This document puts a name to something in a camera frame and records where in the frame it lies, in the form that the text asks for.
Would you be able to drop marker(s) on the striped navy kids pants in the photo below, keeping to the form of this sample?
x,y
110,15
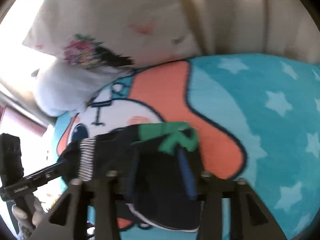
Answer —
x,y
159,197

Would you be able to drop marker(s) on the turquoise star cartoon blanket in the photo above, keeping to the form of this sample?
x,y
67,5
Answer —
x,y
257,117

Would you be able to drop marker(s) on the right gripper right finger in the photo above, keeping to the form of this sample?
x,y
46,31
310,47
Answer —
x,y
207,190

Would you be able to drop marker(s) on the floral butterfly cream pillow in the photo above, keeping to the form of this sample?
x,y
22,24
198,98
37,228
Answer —
x,y
117,33

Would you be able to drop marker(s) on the beige curtain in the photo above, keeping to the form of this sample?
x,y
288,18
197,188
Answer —
x,y
276,27

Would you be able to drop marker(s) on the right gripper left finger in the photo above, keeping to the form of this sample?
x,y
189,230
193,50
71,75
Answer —
x,y
113,193

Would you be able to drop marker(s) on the person's left hand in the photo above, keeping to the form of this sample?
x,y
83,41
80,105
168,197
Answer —
x,y
25,221

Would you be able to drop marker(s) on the light blue pillow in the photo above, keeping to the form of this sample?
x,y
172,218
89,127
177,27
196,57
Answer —
x,y
64,87

